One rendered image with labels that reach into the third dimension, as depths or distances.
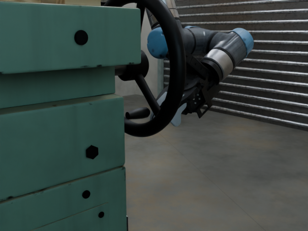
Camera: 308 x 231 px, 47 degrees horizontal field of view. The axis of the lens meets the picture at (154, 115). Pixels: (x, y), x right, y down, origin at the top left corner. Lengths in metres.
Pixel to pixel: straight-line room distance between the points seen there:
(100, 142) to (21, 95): 0.10
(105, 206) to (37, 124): 0.14
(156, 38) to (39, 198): 0.55
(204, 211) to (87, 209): 1.42
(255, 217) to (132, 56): 1.52
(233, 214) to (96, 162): 1.45
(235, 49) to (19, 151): 0.64
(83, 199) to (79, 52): 0.18
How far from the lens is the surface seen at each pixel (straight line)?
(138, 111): 0.76
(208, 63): 0.85
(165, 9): 0.62
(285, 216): 1.89
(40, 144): 0.39
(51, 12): 0.34
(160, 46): 0.85
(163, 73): 4.46
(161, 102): 0.79
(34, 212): 0.41
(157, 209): 1.84
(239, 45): 0.92
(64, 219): 0.43
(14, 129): 0.37
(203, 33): 0.96
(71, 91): 0.41
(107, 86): 0.44
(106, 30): 0.37
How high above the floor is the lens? 0.88
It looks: 14 degrees down
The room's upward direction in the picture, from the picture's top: straight up
